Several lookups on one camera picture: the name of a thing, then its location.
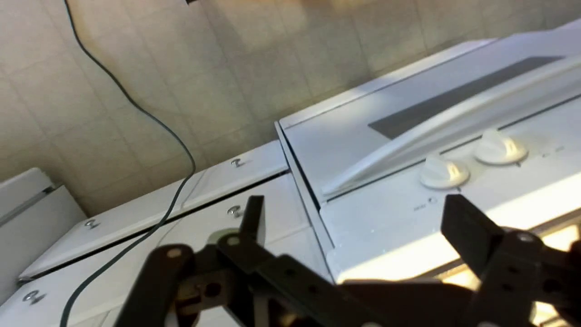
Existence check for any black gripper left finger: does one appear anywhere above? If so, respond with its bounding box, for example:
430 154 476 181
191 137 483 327
114 194 365 327

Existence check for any white drawer cabinet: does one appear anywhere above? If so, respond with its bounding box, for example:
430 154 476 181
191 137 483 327
0 139 332 327

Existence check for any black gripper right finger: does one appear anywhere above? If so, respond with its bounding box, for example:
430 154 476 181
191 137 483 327
439 192 581 327

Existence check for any white stove knob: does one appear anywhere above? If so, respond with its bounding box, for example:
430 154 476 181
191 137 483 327
419 155 472 190
472 132 530 166

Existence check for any white gas stove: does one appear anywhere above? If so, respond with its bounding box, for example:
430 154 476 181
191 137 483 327
274 15 581 286

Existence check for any black power cable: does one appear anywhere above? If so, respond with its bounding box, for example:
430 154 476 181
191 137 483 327
60 0 200 327

